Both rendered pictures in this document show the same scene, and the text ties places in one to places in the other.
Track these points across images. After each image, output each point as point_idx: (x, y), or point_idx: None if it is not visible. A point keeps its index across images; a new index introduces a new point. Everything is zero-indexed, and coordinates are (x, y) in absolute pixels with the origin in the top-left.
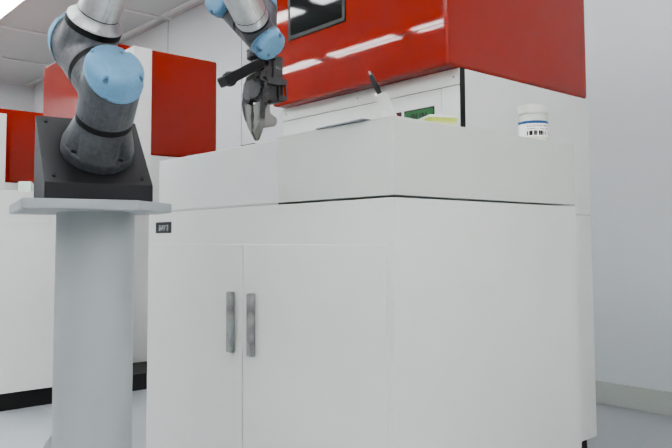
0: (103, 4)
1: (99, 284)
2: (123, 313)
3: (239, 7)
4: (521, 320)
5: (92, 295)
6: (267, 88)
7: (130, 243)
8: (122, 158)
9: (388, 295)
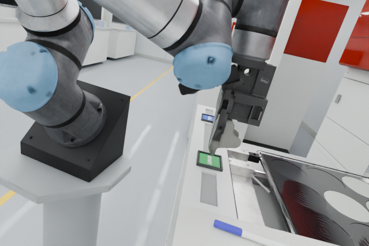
0: None
1: (49, 219)
2: (68, 240)
3: (104, 7)
4: None
5: (46, 223)
6: (231, 108)
7: (79, 199)
8: (76, 138)
9: None
